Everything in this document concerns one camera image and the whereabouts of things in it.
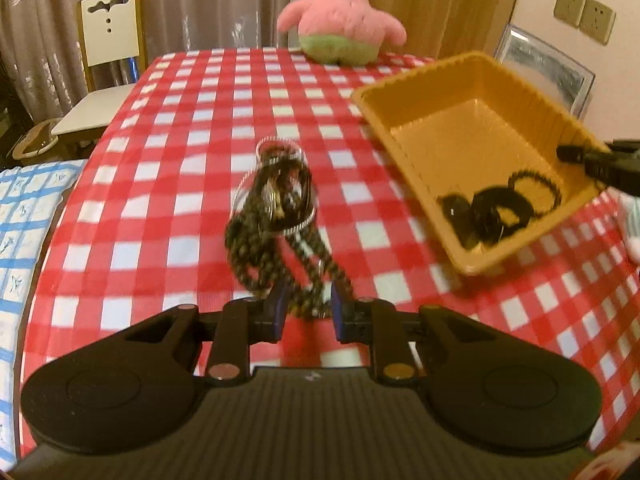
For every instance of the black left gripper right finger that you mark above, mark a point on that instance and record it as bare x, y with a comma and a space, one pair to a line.
376, 323

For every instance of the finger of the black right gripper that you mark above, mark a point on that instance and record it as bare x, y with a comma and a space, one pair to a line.
576, 154

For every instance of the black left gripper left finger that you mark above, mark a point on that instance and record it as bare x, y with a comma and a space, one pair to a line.
241, 323

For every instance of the orange plastic tray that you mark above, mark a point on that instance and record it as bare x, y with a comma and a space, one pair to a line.
466, 123

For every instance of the white plush toy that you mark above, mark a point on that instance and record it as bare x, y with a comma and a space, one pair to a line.
628, 217

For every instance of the framed sand art picture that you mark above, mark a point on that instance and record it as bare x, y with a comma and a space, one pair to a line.
561, 78

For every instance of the black wristwatch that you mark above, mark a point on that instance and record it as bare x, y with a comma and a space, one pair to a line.
493, 214

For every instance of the red white checkered tablecloth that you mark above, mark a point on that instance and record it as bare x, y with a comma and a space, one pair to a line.
143, 228

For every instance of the blue white patterned bedsheet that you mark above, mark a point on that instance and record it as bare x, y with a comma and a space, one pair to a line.
31, 196

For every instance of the wooden stool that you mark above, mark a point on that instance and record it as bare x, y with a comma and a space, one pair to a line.
39, 145

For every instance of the pink starfish plush toy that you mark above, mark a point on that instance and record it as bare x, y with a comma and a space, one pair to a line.
341, 32

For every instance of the white wooden chair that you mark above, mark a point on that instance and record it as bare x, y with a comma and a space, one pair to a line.
110, 32

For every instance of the grey curtain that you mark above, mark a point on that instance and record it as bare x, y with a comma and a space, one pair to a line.
40, 53

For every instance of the gold wall socket right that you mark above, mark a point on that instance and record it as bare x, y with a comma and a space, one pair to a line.
597, 21

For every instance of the gold wall socket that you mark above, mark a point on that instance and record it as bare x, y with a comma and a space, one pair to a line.
569, 11
597, 21

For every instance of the gold wall socket left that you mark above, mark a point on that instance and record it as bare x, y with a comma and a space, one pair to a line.
569, 11

